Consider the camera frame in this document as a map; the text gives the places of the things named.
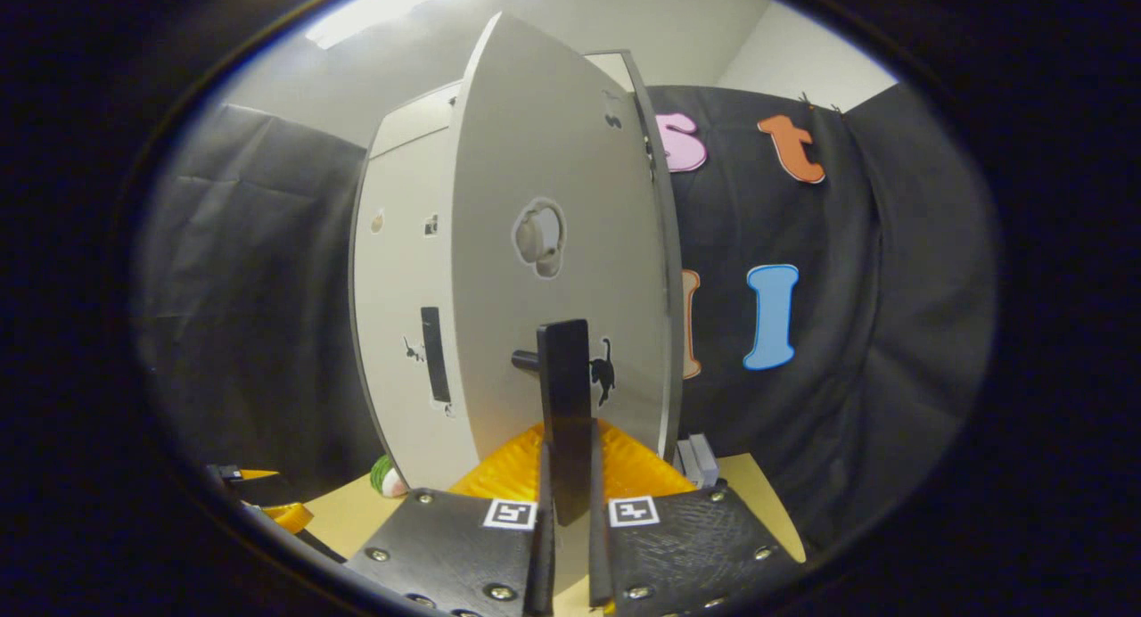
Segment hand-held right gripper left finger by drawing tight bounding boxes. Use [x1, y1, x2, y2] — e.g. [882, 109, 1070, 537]
[343, 421, 556, 617]

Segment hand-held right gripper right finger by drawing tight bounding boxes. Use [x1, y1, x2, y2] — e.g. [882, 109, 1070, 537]
[587, 419, 796, 617]

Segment white double-door shoe cabinet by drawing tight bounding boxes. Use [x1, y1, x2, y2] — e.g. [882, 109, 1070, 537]
[350, 51, 685, 493]

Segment white shoe cabinet door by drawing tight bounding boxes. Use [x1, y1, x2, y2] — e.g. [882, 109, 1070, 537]
[450, 12, 683, 527]
[352, 140, 464, 491]

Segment green watermelon toy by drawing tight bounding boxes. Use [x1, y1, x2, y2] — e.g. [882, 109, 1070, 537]
[370, 455, 409, 499]

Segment black backdrop cloth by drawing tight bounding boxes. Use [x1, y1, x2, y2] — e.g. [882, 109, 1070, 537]
[134, 82, 999, 555]

